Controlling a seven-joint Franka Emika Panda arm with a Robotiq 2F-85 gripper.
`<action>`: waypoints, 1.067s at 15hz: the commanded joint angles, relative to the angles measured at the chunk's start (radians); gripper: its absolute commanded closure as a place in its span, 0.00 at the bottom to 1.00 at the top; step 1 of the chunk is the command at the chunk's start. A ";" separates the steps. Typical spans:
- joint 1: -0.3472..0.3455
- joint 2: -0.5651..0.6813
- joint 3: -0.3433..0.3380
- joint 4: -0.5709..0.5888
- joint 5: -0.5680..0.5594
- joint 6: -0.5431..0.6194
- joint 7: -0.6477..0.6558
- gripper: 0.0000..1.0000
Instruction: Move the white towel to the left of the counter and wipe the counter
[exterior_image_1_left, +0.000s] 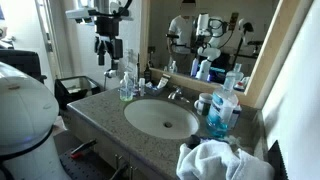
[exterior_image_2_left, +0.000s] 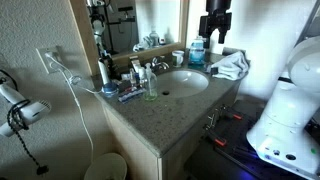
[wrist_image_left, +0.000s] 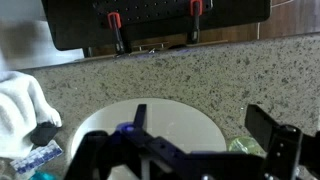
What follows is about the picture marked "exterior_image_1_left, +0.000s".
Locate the blue mouthwash bottle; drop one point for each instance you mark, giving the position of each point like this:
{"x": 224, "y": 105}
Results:
{"x": 224, "y": 101}

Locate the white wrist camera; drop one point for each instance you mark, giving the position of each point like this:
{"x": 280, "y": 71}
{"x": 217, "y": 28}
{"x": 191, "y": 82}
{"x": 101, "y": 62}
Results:
{"x": 82, "y": 15}

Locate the dark slim bottle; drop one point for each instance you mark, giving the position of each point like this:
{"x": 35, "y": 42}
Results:
{"x": 147, "y": 74}

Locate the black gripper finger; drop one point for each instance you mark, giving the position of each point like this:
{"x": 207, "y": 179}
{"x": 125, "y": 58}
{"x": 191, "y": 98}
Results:
{"x": 114, "y": 64}
{"x": 100, "y": 56}

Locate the red handled tool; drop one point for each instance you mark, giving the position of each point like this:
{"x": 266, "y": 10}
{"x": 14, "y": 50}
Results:
{"x": 78, "y": 151}

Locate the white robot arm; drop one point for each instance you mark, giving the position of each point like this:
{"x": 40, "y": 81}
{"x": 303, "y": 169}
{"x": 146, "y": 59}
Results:
{"x": 28, "y": 110}

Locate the black trash bin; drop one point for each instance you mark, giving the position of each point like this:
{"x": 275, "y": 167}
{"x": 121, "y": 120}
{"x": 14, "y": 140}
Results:
{"x": 71, "y": 89}

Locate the white mug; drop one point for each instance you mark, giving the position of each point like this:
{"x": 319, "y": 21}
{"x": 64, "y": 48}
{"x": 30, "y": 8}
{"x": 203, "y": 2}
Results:
{"x": 203, "y": 103}

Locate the white deodorant stick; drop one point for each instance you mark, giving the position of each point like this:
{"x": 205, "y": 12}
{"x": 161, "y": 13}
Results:
{"x": 234, "y": 117}

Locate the small white bottle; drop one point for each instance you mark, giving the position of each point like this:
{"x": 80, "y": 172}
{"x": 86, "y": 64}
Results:
{"x": 142, "y": 86}

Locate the white oval sink basin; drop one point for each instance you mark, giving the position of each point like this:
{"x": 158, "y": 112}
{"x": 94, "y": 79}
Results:
{"x": 161, "y": 119}

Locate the green hand soap pump bottle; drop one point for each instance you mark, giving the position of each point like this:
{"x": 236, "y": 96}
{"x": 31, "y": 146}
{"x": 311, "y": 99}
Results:
{"x": 126, "y": 88}

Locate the chrome faucet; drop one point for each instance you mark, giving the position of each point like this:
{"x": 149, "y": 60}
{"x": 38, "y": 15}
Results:
{"x": 177, "y": 94}

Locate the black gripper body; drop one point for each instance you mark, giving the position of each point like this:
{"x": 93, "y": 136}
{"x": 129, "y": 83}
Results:
{"x": 107, "y": 30}

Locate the tray of toiletries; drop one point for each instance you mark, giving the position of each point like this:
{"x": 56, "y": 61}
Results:
{"x": 155, "y": 90}

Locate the white towel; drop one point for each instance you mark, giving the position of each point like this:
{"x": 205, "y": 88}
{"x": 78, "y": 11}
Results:
{"x": 214, "y": 160}

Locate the small black round cap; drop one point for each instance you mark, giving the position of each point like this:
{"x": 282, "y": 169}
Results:
{"x": 193, "y": 141}

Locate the black comb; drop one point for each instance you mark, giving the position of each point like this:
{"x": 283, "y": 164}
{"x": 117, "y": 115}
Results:
{"x": 275, "y": 159}

